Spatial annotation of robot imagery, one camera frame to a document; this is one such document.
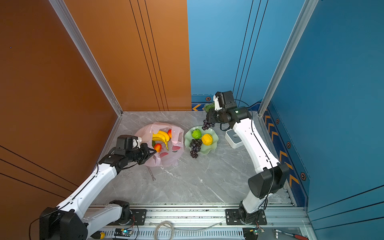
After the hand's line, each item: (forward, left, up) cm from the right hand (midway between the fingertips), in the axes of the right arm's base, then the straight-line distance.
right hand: (208, 115), depth 78 cm
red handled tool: (-49, -39, -29) cm, 69 cm away
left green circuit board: (-48, +42, -30) cm, 70 cm away
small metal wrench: (-22, +32, -29) cm, 49 cm away
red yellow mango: (-3, +32, -25) cm, 40 cm away
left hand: (-12, +28, -13) cm, 33 cm away
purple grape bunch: (-5, +7, -22) cm, 24 cm away
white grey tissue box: (+1, -17, -24) cm, 29 cm away
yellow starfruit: (+1, 0, -23) cm, 23 cm away
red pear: (+8, +25, -25) cm, 36 cm away
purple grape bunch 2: (-4, +1, -2) cm, 5 cm away
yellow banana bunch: (+4, +30, -23) cm, 39 cm away
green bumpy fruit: (+5, +7, -22) cm, 24 cm away
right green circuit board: (-47, -22, -29) cm, 60 cm away
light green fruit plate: (-4, +1, -28) cm, 28 cm away
